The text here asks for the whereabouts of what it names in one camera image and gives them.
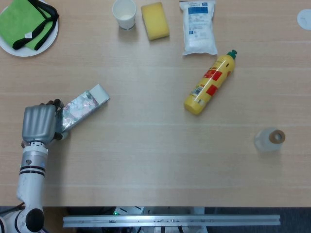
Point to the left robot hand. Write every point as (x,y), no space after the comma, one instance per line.
(39,123)

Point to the silver foil-wrapped white box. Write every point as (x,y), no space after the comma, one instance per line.
(83,109)

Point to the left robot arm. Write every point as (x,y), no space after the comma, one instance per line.
(31,184)

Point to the white round plate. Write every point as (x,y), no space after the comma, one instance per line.
(29,38)

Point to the green cloth with black trim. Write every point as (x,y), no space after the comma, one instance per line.
(23,23)

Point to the white paper cup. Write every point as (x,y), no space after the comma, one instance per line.
(124,14)

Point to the yellow sponge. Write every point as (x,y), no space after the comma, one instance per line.
(155,20)

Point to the yellow bottle with green cap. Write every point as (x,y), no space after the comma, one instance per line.
(211,82)

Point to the white and blue plastic pouch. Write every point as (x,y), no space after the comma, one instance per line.
(199,28)

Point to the clear tape roll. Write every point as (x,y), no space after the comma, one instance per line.
(271,140)

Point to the aluminium profile rail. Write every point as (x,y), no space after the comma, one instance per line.
(171,221)

